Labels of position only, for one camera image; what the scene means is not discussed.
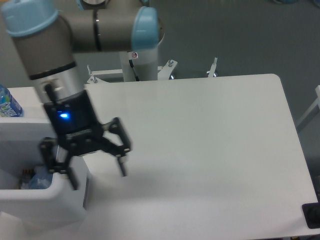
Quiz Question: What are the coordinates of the white stand foot right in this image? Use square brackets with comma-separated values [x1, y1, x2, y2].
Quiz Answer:
[206, 57, 218, 78]

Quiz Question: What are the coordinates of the clear plastic water bottle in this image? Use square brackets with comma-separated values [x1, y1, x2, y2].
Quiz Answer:
[27, 165, 53, 190]

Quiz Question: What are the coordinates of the black clamp on table edge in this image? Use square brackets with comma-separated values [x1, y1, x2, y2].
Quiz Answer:
[302, 202, 320, 229]

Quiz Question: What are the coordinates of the blue labelled water bottle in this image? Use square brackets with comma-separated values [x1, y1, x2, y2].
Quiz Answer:
[0, 85, 24, 117]

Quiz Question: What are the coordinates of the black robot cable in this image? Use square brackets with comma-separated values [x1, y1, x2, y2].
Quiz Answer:
[128, 58, 140, 82]

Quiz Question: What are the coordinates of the white stand foot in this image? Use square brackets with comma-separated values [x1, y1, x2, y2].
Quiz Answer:
[206, 57, 218, 78]
[86, 65, 124, 84]

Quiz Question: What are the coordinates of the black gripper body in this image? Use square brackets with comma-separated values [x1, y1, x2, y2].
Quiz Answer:
[43, 90, 104, 156]

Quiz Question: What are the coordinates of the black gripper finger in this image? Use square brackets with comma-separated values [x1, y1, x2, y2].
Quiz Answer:
[39, 137, 79, 191]
[98, 117, 132, 177]

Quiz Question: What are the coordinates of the blue yellow snack packet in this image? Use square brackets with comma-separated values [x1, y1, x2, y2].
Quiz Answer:
[19, 169, 35, 190]

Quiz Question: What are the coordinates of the white stand foot left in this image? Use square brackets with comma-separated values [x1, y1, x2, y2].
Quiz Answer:
[86, 65, 124, 84]

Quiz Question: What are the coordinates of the white plastic trash can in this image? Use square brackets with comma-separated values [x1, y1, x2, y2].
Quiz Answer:
[0, 117, 91, 223]

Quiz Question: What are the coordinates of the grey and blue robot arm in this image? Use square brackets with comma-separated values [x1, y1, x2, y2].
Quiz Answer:
[0, 0, 165, 190]

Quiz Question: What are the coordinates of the white metal frame at right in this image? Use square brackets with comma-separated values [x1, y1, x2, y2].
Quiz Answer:
[295, 85, 320, 133]

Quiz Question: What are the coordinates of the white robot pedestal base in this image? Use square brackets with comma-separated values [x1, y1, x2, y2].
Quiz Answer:
[118, 19, 166, 82]

